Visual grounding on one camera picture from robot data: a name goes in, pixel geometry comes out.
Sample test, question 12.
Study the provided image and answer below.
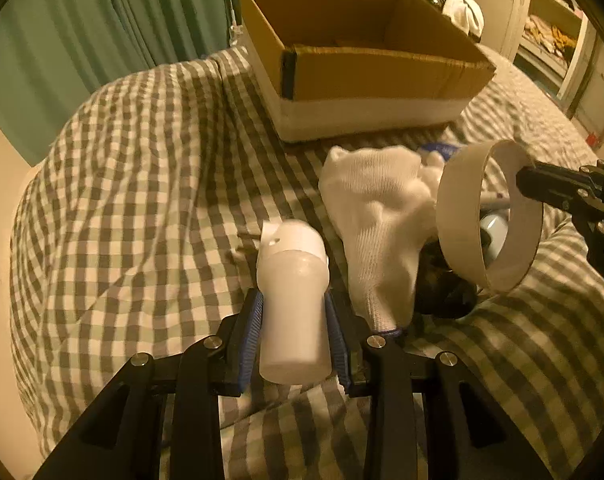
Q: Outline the blue grey tube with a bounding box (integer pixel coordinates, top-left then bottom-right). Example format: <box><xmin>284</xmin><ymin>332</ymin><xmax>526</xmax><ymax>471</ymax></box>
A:
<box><xmin>480</xmin><ymin>212</ymin><xmax>509</xmax><ymax>266</ymax></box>

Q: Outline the white tape roll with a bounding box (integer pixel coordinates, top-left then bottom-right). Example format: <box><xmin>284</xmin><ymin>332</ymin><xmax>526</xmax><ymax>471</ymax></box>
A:
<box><xmin>436</xmin><ymin>140</ymin><xmax>542</xmax><ymax>292</ymax></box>

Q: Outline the white sock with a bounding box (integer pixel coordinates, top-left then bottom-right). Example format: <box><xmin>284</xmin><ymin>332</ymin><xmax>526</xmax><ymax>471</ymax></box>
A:
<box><xmin>319</xmin><ymin>145</ymin><xmax>444</xmax><ymax>333</ymax></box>

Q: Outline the white plastic bottle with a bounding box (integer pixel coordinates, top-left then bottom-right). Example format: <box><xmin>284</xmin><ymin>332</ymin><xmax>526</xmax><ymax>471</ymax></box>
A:
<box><xmin>256</xmin><ymin>220</ymin><xmax>332</xmax><ymax>385</ymax></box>

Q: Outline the black object under sock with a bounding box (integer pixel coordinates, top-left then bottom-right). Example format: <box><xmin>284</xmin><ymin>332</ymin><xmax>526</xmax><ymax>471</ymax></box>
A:
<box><xmin>415</xmin><ymin>240</ymin><xmax>477</xmax><ymax>320</ymax></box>

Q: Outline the white wardrobe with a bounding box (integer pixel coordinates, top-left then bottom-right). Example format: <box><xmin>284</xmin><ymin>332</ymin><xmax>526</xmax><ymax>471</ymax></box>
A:
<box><xmin>478</xmin><ymin>0</ymin><xmax>604</xmax><ymax>158</ymax></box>

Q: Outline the wooden chair with clothes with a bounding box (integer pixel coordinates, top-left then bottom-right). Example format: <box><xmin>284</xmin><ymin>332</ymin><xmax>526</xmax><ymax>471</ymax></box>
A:
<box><xmin>442</xmin><ymin>0</ymin><xmax>485</xmax><ymax>42</ymax></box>

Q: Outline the cardboard box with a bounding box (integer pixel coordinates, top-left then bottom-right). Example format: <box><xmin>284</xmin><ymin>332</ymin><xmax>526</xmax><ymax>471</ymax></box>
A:
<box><xmin>240</xmin><ymin>0</ymin><xmax>496</xmax><ymax>143</ymax></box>

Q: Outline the green curtain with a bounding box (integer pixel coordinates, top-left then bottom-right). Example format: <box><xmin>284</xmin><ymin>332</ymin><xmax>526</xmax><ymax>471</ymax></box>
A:
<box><xmin>0</xmin><ymin>0</ymin><xmax>241</xmax><ymax>165</ymax></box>

